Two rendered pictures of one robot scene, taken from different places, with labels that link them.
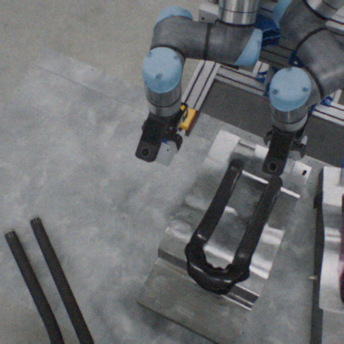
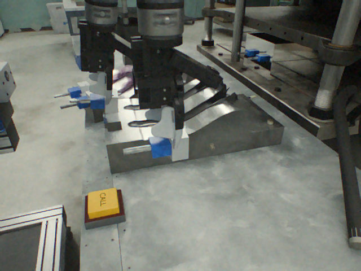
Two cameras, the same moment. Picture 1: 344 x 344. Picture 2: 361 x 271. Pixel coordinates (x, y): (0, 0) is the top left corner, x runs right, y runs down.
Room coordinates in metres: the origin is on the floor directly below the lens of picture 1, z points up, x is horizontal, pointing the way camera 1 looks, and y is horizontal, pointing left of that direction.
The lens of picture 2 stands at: (0.85, 0.36, 1.24)
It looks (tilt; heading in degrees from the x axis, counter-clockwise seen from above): 31 degrees down; 225
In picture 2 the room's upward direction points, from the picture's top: straight up
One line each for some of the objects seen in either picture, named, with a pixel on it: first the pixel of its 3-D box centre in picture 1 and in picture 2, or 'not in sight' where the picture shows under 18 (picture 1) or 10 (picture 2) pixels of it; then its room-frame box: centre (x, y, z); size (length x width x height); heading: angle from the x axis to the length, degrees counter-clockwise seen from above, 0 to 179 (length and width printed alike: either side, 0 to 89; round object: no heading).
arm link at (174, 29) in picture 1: (179, 38); not in sight; (0.64, -0.03, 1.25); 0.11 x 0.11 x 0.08; 78
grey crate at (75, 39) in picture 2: not in sight; (93, 43); (-1.16, -3.55, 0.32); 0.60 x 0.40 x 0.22; 162
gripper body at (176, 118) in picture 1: (166, 113); (158, 71); (0.55, 0.01, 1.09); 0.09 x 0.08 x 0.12; 151
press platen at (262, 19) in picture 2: not in sight; (310, 34); (-0.73, -0.22, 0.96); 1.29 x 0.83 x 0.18; 61
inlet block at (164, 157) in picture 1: (170, 138); (155, 146); (0.56, 0.00, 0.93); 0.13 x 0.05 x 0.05; 151
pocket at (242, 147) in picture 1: (244, 150); (114, 132); (0.54, -0.20, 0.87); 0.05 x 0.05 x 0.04; 61
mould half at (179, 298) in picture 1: (226, 232); (189, 115); (0.32, -0.13, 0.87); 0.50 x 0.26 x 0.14; 151
